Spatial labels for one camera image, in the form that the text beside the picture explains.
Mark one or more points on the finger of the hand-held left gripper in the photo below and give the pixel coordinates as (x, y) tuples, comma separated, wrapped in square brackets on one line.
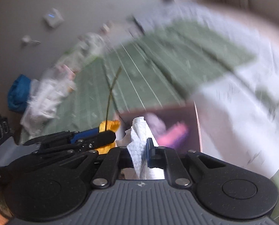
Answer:
[(85, 134), (102, 138)]

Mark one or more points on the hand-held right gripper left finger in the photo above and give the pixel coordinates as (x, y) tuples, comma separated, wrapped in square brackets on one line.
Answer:
[(116, 159)]

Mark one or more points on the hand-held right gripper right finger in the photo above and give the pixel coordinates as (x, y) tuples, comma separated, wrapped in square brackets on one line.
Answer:
[(150, 152)]

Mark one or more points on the small yellow orange ornament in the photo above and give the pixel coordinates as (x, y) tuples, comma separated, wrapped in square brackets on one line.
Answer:
[(109, 125)]

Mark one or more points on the white paper towel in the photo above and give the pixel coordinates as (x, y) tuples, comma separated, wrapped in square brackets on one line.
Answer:
[(139, 136)]

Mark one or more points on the purple pink sponge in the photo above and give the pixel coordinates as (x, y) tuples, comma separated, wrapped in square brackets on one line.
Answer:
[(174, 134)]

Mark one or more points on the pink cardboard box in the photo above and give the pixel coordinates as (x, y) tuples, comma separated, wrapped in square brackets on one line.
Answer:
[(176, 114)]

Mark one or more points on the white crumpled cloth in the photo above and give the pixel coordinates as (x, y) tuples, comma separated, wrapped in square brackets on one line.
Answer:
[(45, 98)]

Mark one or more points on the blue plastic bag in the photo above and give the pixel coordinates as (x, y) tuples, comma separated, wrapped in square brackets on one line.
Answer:
[(18, 93)]

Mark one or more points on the white plush toy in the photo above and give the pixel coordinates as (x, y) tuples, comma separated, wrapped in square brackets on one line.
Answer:
[(92, 44)]

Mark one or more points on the green white printed bed sheet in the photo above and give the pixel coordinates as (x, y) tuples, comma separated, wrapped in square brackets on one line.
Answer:
[(176, 63)]

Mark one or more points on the white wall switch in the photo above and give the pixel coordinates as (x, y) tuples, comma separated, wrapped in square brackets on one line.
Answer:
[(53, 17)]

